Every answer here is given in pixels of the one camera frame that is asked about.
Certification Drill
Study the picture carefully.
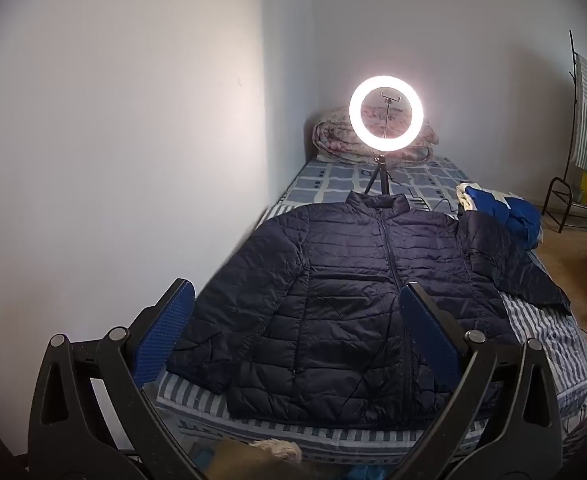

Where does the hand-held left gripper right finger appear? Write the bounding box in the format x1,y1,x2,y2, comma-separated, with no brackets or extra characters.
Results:
399,281,564,480

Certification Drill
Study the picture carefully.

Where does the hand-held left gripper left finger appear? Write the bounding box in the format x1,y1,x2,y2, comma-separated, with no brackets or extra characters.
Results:
27,277,209,480

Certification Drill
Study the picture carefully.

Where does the black tripod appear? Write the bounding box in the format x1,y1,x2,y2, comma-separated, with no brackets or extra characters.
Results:
363,152,391,196

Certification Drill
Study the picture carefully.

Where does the navy puffer jacket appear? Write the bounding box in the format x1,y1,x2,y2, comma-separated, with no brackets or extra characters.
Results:
166,191,573,431

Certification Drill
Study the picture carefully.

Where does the olive fur-trimmed garment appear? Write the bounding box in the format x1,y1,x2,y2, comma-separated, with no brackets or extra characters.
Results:
208,437,304,480

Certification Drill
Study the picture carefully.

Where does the black ring light cable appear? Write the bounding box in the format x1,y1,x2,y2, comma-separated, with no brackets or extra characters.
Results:
391,180,461,218

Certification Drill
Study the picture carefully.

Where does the black clothes rack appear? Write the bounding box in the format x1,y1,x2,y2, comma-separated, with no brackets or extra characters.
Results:
543,30,587,233

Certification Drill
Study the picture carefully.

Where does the folded floral quilt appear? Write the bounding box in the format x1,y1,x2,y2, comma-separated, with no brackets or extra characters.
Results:
312,105,439,163

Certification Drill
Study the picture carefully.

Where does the striped bed sheet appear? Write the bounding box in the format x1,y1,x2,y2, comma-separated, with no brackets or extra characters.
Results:
156,205,587,461

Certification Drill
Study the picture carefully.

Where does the blue and white jacket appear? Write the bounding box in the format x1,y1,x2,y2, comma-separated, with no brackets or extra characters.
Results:
456,182,544,251

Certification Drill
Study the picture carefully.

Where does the blue checked blanket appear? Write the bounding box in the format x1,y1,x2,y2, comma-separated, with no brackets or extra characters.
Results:
268,155,474,221

